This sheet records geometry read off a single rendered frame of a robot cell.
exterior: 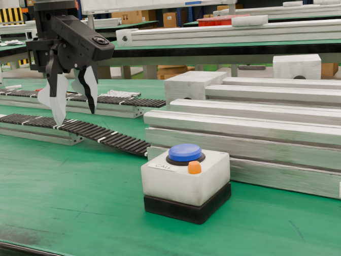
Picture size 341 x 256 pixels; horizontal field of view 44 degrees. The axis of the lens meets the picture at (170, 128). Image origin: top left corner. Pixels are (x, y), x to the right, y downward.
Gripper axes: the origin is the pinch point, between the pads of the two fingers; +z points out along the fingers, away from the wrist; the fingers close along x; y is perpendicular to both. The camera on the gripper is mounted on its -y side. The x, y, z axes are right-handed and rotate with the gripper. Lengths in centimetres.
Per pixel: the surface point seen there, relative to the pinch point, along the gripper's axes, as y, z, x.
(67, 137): 2.7, 4.4, 1.3
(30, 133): 12.3, 4.4, 2.0
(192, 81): -16.1, -3.9, -14.0
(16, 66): 486, 59, -349
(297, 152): -41.6, 0.1, 5.0
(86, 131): -1.8, 2.8, 0.7
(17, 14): 643, -14, -488
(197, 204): -34.2, 3.0, 17.0
